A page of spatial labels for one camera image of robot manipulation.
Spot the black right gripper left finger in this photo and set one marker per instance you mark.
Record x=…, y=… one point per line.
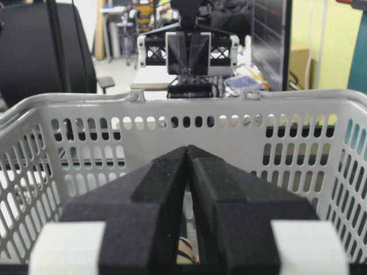
x=128, y=226

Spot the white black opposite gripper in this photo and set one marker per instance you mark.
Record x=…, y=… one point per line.
x=180, y=50

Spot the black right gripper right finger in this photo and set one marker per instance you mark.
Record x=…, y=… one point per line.
x=256, y=227

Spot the striped beige slipper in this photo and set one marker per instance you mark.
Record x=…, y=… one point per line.
x=185, y=253

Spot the grey plastic shopping basket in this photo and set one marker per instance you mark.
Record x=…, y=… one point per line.
x=55, y=147

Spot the black monitor screen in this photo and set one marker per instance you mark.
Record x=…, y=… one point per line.
x=270, y=49

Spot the cardboard box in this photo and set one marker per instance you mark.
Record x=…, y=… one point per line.
x=299, y=54

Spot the black office chair back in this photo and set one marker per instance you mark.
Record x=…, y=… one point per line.
x=28, y=52

